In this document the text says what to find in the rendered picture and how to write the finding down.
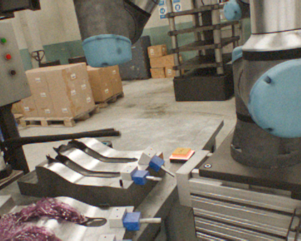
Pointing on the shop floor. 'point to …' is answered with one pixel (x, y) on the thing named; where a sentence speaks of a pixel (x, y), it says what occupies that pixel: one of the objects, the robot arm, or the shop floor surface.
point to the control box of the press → (7, 86)
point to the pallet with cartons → (105, 85)
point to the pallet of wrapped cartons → (58, 96)
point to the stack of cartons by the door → (162, 62)
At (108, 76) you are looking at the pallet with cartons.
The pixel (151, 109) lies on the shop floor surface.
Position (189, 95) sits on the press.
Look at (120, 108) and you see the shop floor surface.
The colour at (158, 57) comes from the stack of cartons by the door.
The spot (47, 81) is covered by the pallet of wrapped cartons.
